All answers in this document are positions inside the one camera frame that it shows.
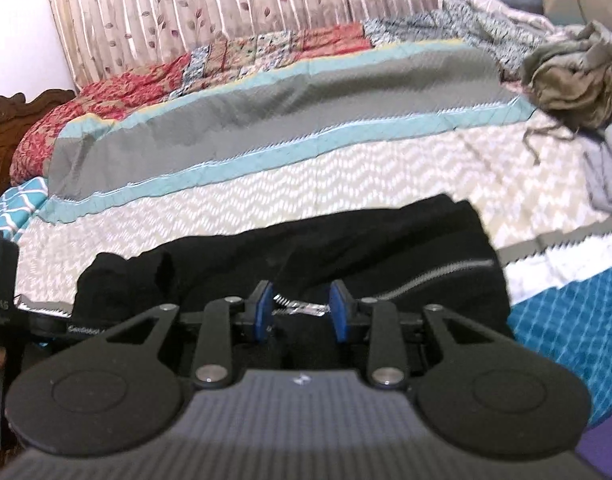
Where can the red floral patchwork quilt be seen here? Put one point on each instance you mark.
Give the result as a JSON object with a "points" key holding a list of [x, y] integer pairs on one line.
{"points": [[135, 85]]}

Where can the purple cloth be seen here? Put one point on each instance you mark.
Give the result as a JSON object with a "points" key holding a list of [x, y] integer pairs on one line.
{"points": [[606, 447]]}

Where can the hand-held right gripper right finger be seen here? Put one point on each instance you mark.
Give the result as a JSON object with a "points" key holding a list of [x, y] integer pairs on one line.
{"points": [[340, 312]]}

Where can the leaf print striped curtain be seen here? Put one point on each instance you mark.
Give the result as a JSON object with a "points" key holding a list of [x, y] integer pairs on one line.
{"points": [[210, 5]]}

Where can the carved wooden headboard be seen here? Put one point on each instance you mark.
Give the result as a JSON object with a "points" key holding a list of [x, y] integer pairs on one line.
{"points": [[15, 115]]}

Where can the crumpled olive garment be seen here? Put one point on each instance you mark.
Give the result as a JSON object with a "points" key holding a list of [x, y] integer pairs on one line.
{"points": [[576, 75]]}

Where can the black zip-up jacket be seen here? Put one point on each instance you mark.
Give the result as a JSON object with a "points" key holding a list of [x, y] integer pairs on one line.
{"points": [[386, 240]]}

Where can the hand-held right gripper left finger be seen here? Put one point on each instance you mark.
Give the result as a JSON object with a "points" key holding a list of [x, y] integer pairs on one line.
{"points": [[266, 312]]}

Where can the crumpled grey garment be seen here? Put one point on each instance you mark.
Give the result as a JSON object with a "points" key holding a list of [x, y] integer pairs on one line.
{"points": [[606, 175]]}

